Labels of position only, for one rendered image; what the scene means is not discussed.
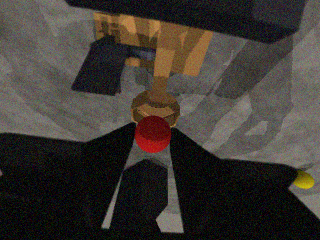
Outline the yellow ball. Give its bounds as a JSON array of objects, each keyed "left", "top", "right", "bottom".
[{"left": 293, "top": 171, "right": 315, "bottom": 188}]

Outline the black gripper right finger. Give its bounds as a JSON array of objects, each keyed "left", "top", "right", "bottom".
[{"left": 170, "top": 127, "right": 298, "bottom": 234}]

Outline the red ball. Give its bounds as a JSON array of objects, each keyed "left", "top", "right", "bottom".
[{"left": 134, "top": 116, "right": 172, "bottom": 153}]

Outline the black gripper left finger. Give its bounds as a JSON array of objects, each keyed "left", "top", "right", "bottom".
[{"left": 0, "top": 122, "right": 136, "bottom": 228}]

